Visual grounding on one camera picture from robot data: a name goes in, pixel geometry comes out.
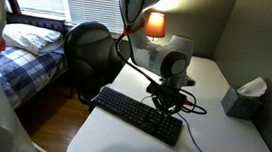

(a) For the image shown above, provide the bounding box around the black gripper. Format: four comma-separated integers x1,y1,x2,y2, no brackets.
143,80,190,119

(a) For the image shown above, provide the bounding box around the black computer keyboard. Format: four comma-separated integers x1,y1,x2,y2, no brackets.
88,85,186,149

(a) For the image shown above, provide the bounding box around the dark patterned tissue box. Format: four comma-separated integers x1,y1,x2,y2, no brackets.
218,72,269,124

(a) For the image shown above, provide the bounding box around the orange shade table lamp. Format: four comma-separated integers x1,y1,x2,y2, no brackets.
142,11,168,44

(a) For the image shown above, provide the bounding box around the black leather office chair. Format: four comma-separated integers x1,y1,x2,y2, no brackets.
56,18,129,117

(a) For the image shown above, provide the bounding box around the blue plaid bed blanket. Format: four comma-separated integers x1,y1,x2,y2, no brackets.
0,43,70,114

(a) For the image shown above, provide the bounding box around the white pillow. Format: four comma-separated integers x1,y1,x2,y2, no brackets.
0,21,66,59

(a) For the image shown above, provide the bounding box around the dark wooden bed headboard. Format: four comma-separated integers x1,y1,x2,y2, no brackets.
4,11,69,36

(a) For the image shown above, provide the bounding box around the grey keyboard cable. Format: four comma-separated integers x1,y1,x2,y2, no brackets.
135,94,212,152

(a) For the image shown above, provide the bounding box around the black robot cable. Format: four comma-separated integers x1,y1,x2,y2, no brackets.
108,0,219,116

